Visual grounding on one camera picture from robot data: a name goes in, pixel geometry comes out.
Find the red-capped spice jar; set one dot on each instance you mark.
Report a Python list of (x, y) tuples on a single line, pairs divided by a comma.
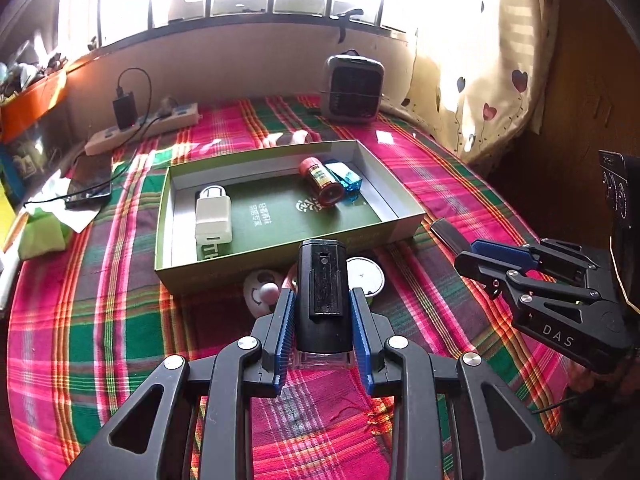
[(322, 180)]

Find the white usb charger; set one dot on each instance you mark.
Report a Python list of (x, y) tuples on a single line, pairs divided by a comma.
[(212, 217)]

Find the green tissue pack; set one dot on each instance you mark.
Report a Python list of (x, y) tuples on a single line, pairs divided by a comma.
[(42, 235)]

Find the orange planter box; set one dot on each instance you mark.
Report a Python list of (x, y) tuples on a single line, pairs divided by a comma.
[(30, 105)]

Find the yellow green cardboard box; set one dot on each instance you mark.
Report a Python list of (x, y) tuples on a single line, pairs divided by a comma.
[(5, 205)]

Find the white plastic cap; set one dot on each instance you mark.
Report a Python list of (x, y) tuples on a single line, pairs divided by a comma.
[(214, 191)]

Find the small grey desk heater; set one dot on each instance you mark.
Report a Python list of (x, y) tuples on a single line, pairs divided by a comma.
[(352, 87)]

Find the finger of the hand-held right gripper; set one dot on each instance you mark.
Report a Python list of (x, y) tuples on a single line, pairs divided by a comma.
[(500, 251), (480, 265)]

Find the white lid green jar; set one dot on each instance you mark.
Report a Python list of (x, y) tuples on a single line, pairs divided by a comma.
[(367, 275)]

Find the black rectangular gadget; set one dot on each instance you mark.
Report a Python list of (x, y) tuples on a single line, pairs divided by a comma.
[(322, 310)]

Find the white power strip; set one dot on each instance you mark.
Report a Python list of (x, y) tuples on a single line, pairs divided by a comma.
[(150, 127)]

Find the white plug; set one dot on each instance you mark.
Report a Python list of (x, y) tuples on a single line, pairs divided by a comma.
[(169, 106)]

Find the clear tank with blue frame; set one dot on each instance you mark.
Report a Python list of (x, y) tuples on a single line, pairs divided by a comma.
[(35, 160)]

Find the blue translucent plastic case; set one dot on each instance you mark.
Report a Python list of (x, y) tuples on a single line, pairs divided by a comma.
[(350, 180)]

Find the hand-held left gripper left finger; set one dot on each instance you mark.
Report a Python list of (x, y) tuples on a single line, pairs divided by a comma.
[(282, 340)]

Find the black charger adapter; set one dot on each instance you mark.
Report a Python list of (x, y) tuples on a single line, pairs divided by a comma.
[(125, 110)]

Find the orange tray with clutter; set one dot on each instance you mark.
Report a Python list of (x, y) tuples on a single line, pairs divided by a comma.
[(20, 72)]

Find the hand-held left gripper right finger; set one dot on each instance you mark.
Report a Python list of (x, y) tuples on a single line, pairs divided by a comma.
[(361, 340)]

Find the pink green plaid blanket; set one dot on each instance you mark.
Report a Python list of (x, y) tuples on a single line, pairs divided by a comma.
[(125, 335)]

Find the dark wooden panel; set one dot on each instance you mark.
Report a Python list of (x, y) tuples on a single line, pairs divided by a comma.
[(575, 85)]

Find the cream curtain with hearts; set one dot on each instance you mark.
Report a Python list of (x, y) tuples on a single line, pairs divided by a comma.
[(475, 60)]

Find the black smartphone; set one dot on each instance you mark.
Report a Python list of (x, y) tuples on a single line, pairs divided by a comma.
[(90, 180)]

